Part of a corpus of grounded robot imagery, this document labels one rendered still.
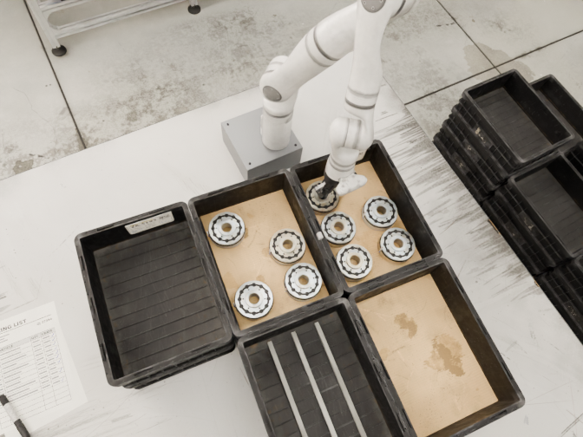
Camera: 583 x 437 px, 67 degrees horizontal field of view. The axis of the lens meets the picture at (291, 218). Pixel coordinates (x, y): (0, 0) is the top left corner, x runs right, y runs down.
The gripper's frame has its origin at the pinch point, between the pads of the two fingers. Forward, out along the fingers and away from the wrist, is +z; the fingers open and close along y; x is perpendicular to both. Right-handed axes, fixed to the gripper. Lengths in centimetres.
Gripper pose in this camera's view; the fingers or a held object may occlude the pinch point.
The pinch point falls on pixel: (330, 192)
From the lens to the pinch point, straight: 132.8
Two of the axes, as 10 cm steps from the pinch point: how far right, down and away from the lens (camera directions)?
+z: -0.7, 4.0, 9.2
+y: -8.8, 4.1, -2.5
